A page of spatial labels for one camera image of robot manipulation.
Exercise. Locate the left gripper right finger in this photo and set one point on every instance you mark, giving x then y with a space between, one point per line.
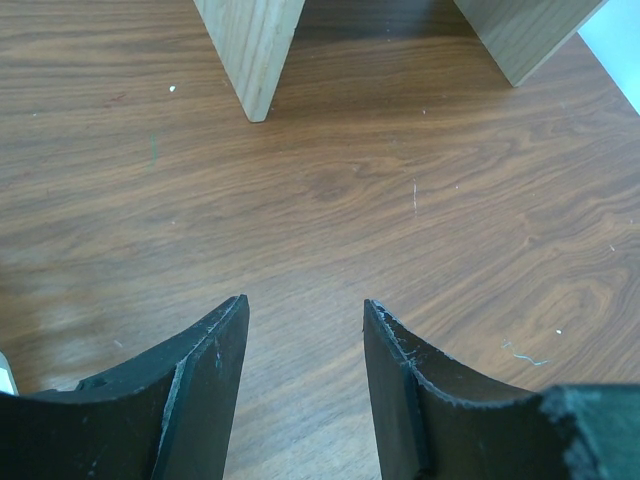
436 418

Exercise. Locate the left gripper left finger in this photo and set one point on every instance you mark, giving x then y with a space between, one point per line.
166 413

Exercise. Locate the wooden two-tier shelf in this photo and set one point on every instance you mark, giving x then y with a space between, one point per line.
253 38

